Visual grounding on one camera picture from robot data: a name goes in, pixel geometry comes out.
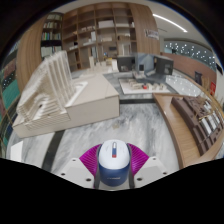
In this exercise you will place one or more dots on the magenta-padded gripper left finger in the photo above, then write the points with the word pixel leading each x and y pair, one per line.
pixel 75 171

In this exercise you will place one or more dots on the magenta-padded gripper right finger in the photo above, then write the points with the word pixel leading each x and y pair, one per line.
pixel 150 170

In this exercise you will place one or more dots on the white and blue computer mouse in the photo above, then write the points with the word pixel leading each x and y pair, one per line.
pixel 114 163

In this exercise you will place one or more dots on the brown wooden architectural model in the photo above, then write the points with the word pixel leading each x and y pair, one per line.
pixel 186 123

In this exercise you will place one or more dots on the white paper sheet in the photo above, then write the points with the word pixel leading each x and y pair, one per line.
pixel 16 151

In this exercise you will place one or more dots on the large white architectural model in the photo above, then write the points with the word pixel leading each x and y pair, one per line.
pixel 86 103

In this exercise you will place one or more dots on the flat white architectural model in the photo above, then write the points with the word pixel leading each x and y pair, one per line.
pixel 146 87

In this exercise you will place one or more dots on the bookshelf with coloured books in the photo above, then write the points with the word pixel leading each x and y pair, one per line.
pixel 8 93

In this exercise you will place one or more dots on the dark grey block model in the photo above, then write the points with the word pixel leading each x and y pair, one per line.
pixel 163 65

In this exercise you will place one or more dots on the group of small ceiling lights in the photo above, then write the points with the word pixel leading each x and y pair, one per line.
pixel 190 51

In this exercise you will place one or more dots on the long ceiling light strip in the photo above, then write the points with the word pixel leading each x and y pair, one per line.
pixel 170 22

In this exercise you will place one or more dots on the white wall sign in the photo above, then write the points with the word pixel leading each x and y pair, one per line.
pixel 152 34

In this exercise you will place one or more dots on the wooden wall shelf unit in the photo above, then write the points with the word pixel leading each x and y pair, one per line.
pixel 100 33

